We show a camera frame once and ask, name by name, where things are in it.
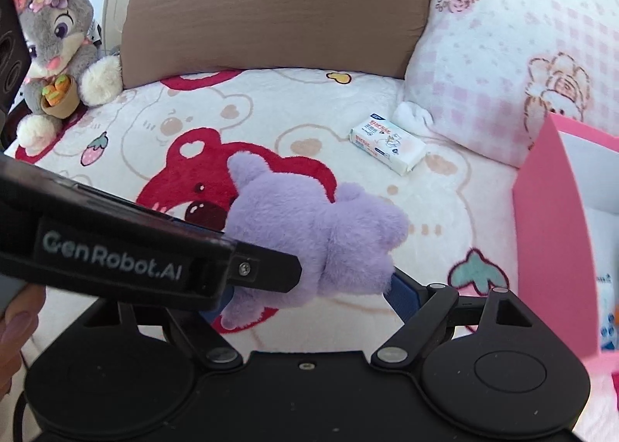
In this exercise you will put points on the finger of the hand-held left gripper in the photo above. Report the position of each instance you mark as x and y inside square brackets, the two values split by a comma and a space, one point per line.
[266, 270]

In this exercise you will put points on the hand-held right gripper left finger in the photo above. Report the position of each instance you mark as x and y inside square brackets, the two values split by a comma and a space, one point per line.
[215, 311]

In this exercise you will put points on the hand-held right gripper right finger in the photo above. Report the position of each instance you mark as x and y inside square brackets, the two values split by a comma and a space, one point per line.
[404, 294]

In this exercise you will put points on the purple plush toy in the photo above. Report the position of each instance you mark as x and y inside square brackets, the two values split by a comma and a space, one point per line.
[314, 229]

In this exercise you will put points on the pink cardboard box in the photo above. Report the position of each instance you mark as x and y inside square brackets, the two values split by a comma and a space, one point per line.
[551, 229]

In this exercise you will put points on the person's left hand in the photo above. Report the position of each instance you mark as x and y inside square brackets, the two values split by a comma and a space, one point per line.
[19, 326]

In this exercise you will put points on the small white tissue packet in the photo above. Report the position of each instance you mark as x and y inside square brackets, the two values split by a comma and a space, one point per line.
[387, 144]

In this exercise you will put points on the printed bear blanket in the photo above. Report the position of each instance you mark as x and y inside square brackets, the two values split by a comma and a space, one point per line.
[290, 108]

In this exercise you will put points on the white blue wet wipes packet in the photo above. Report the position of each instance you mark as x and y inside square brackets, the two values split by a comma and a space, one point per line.
[610, 292]

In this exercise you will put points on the grey rabbit plush toy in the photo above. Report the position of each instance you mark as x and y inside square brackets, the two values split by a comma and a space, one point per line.
[58, 35]

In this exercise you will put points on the brown pillow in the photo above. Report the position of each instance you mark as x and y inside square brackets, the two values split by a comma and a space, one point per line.
[266, 11]

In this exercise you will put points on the pink checked pillow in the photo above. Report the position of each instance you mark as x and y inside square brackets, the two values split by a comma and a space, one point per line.
[508, 35]

